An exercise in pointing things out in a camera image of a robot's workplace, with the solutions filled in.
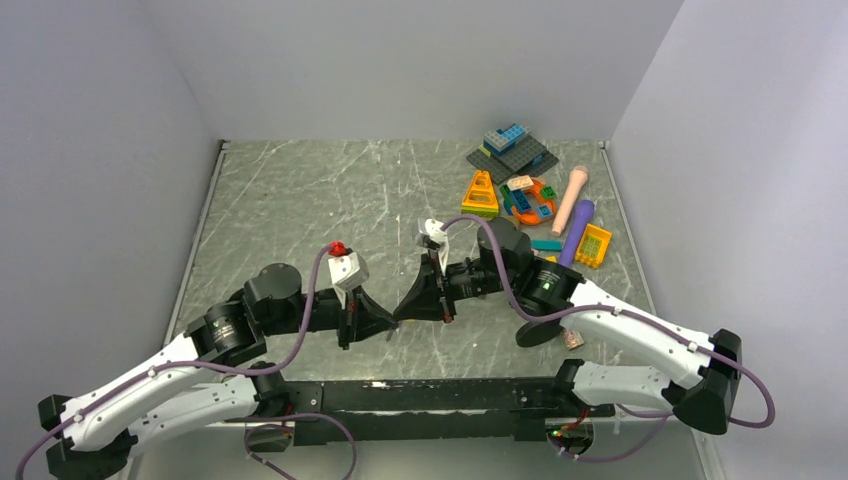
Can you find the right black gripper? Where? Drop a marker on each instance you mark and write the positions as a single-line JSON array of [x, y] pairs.
[[426, 299]]

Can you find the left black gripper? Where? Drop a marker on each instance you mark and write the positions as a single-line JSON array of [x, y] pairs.
[[362, 318]]

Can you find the yellow key tag with keyring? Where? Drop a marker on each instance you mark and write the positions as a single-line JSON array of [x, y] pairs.
[[397, 327]]

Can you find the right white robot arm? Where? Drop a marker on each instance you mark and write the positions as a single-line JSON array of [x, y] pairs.
[[688, 374]]

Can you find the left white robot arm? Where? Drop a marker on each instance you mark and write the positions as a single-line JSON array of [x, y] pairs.
[[214, 371]]

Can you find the black microphone stand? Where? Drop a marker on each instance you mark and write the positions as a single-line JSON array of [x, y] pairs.
[[533, 334]]

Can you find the orange triangular toy block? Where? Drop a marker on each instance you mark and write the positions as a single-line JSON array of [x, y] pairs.
[[480, 198]]

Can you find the teal flat brick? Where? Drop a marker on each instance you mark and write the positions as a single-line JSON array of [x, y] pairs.
[[546, 245]]

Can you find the glitter filled tube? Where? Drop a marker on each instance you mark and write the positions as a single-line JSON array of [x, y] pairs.
[[572, 339]]

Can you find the blue grey lego stack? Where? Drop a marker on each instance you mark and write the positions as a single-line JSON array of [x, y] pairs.
[[499, 141]]

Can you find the yellow window toy block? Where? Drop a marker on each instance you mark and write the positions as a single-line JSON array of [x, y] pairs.
[[593, 246]]

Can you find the dark grey lego baseplate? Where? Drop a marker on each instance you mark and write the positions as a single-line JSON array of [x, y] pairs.
[[529, 157]]

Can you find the purple toy microphone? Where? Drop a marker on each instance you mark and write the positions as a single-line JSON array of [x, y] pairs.
[[583, 214]]

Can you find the pink toy microphone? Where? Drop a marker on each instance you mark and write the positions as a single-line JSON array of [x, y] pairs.
[[577, 179]]

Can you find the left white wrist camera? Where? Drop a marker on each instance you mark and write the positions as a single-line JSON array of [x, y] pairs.
[[348, 270]]

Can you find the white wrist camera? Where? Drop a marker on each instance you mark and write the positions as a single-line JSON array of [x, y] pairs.
[[348, 270], [434, 239]]

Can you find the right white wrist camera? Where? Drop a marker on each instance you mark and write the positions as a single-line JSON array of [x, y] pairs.
[[434, 239]]

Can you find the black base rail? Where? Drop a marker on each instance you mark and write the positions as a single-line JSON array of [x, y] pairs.
[[519, 408]]

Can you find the orange ring toy with bricks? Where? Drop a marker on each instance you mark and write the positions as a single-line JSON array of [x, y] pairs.
[[533, 205]]

